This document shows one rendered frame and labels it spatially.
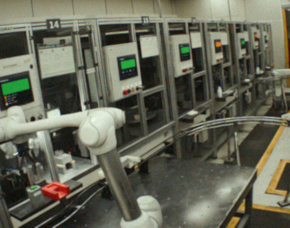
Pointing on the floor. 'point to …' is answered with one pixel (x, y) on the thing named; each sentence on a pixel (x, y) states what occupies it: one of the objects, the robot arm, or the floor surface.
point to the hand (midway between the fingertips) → (29, 173)
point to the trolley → (275, 88)
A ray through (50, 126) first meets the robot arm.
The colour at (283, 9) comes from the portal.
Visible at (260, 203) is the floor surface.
